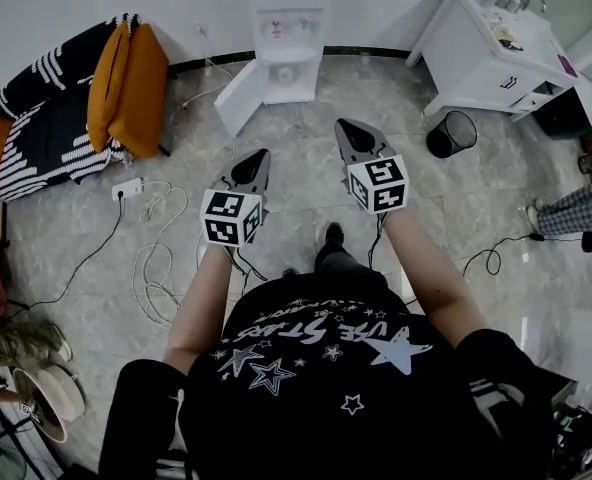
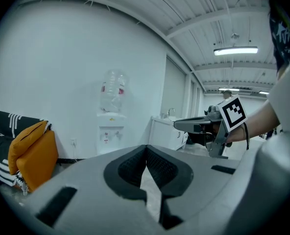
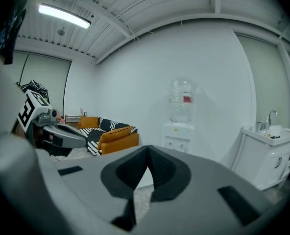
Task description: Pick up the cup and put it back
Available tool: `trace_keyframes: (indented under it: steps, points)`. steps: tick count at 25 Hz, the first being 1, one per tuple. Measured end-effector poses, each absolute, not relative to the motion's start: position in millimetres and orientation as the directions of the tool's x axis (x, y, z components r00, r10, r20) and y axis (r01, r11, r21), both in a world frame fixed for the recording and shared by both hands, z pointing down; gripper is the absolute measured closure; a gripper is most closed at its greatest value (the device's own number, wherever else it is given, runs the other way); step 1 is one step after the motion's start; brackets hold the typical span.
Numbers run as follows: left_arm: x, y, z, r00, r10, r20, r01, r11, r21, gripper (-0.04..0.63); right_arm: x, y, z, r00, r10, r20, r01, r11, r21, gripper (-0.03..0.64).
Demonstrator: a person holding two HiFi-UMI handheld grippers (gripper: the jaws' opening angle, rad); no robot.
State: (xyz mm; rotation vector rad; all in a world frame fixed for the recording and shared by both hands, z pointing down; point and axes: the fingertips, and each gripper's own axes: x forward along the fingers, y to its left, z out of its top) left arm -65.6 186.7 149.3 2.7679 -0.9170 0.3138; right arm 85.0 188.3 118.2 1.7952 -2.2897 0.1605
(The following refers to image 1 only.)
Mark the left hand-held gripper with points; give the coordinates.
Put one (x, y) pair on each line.
(226, 218)

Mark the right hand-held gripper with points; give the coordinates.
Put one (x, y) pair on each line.
(381, 183)

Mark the white cup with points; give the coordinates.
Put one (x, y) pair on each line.
(286, 75)

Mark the white water dispenser cabinet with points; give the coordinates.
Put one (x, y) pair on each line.
(291, 13)

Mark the person's right forearm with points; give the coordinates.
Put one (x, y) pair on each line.
(426, 273)

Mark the person's left forearm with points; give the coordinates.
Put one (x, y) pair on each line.
(201, 308)

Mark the black mesh trash bin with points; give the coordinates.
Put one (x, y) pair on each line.
(451, 135)

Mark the person's black shoe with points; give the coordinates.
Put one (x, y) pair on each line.
(289, 272)
(334, 232)

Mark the person's black trousers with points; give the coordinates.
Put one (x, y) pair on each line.
(346, 263)

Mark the white power strip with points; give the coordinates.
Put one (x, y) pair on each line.
(127, 189)

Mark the orange sofa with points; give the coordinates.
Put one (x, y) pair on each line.
(143, 98)

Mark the orange cushion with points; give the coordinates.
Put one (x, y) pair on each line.
(107, 88)

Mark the dark green bin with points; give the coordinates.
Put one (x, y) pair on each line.
(561, 115)

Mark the black white striped blanket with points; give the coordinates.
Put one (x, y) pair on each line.
(41, 138)

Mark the purple flat item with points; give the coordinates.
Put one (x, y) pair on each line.
(567, 64)

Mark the person's black printed shirt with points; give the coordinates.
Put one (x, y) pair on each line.
(326, 408)

